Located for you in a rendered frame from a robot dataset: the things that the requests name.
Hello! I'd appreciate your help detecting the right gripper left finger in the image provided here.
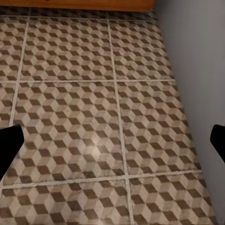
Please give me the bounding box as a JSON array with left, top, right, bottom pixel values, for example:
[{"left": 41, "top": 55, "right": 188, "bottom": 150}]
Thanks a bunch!
[{"left": 0, "top": 125, "right": 24, "bottom": 181}]

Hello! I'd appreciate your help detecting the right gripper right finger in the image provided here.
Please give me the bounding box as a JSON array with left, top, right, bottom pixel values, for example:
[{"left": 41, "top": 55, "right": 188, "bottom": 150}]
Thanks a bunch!
[{"left": 210, "top": 124, "right": 225, "bottom": 162}]

